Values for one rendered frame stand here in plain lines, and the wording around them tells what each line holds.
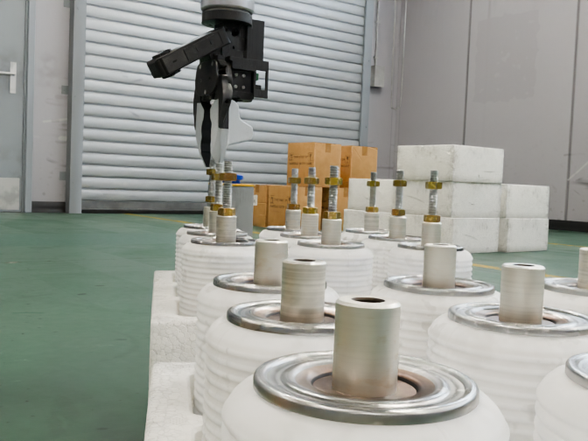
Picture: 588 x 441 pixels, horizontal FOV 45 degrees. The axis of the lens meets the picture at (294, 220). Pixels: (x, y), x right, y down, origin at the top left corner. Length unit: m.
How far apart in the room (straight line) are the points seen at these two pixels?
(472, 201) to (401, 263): 2.93
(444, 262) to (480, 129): 6.85
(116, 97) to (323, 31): 2.35
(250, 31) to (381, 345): 0.83
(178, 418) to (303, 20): 6.99
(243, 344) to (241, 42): 0.75
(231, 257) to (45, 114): 5.43
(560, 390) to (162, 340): 0.49
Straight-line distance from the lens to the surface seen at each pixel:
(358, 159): 5.08
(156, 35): 6.48
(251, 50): 1.03
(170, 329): 0.71
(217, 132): 0.98
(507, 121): 7.15
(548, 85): 6.93
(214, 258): 0.74
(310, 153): 4.83
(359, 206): 4.09
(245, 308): 0.37
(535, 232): 4.13
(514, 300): 0.39
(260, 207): 5.07
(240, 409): 0.23
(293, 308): 0.35
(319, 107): 7.39
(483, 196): 3.79
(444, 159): 3.62
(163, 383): 0.50
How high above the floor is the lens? 0.32
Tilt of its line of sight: 3 degrees down
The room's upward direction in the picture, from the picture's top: 2 degrees clockwise
